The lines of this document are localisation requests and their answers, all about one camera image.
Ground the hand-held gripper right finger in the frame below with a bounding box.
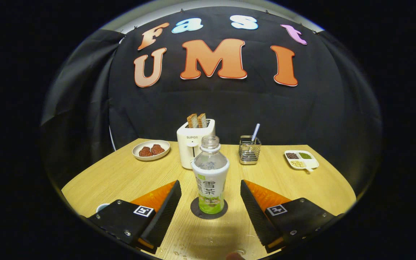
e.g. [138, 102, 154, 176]
[240, 179, 344, 254]

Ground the metal wire holder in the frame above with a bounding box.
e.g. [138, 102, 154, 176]
[239, 135, 262, 165]

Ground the white divided bean dish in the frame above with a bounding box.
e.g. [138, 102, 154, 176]
[284, 150, 319, 173]

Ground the white toaster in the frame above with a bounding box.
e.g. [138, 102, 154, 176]
[177, 119, 216, 170]

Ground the dark round coaster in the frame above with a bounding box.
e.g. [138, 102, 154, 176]
[190, 197, 228, 220]

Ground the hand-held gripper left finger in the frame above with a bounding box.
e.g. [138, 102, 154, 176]
[87, 180, 182, 254]

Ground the wooden table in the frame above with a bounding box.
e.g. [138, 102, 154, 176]
[61, 138, 356, 260]

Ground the clear plastic juice bottle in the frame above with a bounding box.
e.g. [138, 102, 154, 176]
[191, 135, 230, 215]

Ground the white round plate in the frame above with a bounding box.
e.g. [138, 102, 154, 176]
[132, 140, 171, 161]

